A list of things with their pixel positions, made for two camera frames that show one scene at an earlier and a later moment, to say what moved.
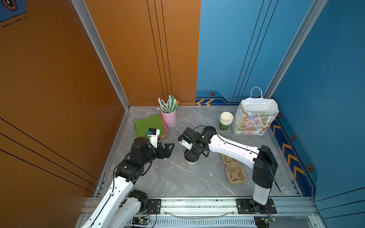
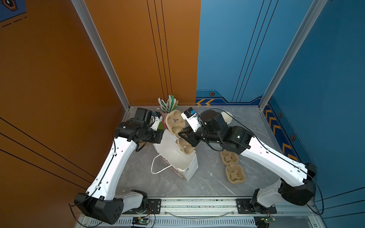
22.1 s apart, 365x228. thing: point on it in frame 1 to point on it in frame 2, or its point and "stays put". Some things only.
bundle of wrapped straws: x=169 y=107 stays put
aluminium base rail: x=296 y=212 stays put
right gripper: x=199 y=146 to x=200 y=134
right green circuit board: x=268 y=220 stays put
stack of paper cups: x=225 y=119 stays put
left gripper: x=167 y=153 to x=159 y=135
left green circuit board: x=139 y=220 stays put
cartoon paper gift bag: x=254 y=115 to x=184 y=164
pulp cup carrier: x=235 y=173 stays put
